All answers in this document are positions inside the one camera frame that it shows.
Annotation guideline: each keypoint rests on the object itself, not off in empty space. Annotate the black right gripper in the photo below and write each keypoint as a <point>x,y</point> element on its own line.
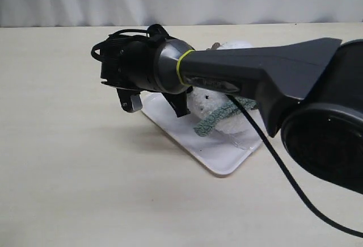
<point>128,63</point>

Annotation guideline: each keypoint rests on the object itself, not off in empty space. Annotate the white plush snowman toy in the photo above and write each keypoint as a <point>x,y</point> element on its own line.
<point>197,96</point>

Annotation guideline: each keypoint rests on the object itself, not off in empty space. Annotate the green knitted scarf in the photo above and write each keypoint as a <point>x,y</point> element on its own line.
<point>220,115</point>

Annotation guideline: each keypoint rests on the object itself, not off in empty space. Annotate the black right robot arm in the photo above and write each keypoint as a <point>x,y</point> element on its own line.
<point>309,92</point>

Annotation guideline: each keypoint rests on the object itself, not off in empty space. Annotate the white plastic tray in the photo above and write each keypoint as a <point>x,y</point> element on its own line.
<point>219,153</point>

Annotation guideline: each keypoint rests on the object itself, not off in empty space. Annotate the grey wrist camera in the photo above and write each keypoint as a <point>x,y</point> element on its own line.
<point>130,100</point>

